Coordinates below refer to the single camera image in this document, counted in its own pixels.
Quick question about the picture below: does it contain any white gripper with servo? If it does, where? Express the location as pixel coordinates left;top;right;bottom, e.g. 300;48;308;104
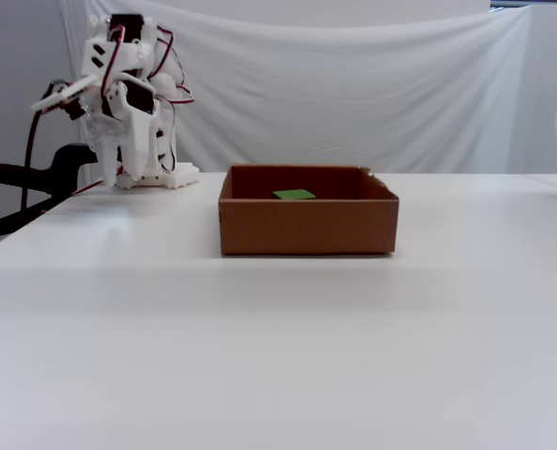
83;78;161;187

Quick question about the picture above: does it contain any green cube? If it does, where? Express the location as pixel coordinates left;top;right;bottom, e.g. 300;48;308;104
272;187;317;202

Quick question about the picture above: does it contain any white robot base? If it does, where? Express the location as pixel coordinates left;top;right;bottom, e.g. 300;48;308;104
112;161;201;191

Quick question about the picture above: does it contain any brown cardboard box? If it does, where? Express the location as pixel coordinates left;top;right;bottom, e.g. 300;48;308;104
218;163;400;257

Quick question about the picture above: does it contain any black clamp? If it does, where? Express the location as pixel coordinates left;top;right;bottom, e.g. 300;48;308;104
0;143;99;240

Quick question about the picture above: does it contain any white backdrop cloth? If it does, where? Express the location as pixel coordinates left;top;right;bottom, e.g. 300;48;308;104
55;0;557;175

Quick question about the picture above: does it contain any red white power cable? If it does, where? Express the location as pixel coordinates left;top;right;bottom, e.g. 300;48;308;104
71;180;109;197

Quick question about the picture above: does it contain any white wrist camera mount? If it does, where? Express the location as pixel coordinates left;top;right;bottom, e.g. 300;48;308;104
29;74;99;113

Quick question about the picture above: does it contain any red black servo cable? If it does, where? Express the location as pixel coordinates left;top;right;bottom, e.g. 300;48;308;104
99;25;128;102
151;27;196;173

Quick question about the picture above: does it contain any black camera cable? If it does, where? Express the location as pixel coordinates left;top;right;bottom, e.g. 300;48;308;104
19;79;73;215

